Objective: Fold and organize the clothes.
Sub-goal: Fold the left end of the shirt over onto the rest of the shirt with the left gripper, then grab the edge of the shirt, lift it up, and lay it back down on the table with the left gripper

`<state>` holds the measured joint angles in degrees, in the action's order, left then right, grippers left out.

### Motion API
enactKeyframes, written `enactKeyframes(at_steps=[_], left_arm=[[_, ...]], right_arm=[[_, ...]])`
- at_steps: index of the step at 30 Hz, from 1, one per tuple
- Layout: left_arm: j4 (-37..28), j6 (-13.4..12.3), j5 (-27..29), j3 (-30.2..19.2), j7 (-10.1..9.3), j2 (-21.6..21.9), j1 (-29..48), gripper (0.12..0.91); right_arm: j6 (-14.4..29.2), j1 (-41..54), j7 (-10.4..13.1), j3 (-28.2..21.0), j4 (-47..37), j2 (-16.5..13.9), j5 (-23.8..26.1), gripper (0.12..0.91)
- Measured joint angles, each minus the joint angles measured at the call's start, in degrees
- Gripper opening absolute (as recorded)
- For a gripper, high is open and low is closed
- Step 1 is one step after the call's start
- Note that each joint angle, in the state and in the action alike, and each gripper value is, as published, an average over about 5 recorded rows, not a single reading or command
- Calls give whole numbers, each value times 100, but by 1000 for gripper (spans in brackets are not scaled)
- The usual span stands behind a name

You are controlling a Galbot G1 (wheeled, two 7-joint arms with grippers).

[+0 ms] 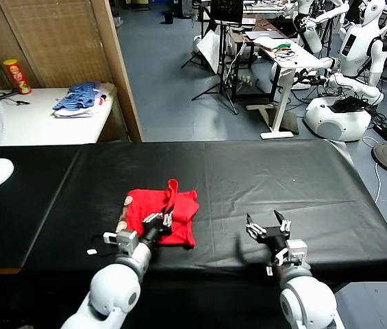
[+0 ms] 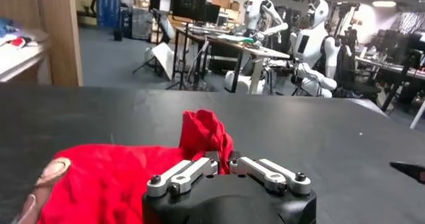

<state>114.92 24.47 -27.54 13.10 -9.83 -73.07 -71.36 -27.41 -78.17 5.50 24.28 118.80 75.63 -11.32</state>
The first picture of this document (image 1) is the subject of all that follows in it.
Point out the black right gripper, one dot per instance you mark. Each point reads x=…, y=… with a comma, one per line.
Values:
x=275, y=238

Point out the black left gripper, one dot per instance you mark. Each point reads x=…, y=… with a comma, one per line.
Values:
x=155, y=230

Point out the red t-shirt with cartoon print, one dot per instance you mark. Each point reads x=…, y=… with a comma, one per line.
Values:
x=179, y=219

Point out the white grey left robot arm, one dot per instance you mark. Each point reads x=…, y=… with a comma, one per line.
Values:
x=114, y=291

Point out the white folded garment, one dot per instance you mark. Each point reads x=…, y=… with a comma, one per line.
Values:
x=73, y=113

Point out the blue striped folded garment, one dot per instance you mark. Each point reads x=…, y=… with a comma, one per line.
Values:
x=76, y=97

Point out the white power strip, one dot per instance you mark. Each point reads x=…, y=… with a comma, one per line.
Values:
x=245, y=81

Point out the white side table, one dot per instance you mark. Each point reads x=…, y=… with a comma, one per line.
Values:
x=35, y=123

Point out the black tripod stand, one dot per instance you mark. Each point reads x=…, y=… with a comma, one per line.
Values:
x=223, y=68

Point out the white standing desk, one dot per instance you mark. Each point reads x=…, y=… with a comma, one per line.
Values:
x=292, y=65

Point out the white reflector panel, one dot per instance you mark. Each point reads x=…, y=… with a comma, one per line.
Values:
x=210, y=48

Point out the dark brown desk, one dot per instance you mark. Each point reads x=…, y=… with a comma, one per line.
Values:
x=241, y=41

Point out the grey laptop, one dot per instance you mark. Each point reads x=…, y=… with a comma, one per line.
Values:
x=265, y=35

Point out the white humanoid robot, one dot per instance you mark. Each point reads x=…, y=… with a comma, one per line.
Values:
x=354, y=51

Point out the red chips can yellow lid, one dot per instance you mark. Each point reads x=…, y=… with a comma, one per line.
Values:
x=18, y=77

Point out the black trash bin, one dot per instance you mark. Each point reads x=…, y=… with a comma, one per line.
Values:
x=168, y=17

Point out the white humanoid robot slim torso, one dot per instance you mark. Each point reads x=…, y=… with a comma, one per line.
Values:
x=311, y=31

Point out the black monitor on stand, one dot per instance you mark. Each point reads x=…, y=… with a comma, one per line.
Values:
x=226, y=10

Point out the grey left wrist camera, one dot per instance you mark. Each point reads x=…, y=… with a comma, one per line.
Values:
x=126, y=240

